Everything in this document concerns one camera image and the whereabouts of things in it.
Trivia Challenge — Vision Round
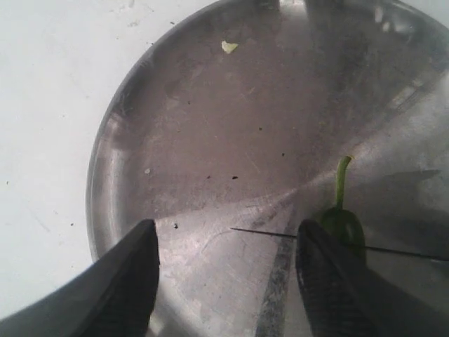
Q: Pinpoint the pale green vegetable piece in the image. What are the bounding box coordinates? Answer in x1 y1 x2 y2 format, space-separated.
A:
221 40 239 55

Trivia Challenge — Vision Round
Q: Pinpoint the black kitchen knife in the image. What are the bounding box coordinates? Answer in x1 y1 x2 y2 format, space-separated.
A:
231 227 449 262

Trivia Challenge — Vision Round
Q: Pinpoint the round steel plate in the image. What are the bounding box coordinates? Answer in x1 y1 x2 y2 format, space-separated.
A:
86 1 448 336

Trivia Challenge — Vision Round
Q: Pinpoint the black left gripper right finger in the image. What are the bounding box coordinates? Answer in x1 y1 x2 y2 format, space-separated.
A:
295 220 448 336

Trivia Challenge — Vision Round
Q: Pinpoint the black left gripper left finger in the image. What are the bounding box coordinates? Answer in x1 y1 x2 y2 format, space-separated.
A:
1 219 160 336

